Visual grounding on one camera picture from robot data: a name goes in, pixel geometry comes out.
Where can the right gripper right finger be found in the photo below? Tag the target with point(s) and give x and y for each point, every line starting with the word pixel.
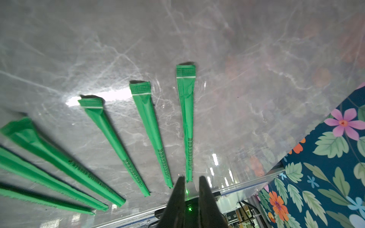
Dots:
pixel 209 214

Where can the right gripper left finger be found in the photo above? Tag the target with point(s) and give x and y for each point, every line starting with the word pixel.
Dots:
pixel 173 214

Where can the green straw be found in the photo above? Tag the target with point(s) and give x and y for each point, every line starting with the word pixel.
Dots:
pixel 142 95
pixel 25 195
pixel 21 167
pixel 24 134
pixel 94 108
pixel 186 75

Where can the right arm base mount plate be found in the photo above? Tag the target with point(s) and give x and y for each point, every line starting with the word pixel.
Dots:
pixel 191 206

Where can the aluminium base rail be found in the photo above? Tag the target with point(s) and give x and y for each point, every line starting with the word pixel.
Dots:
pixel 230 197

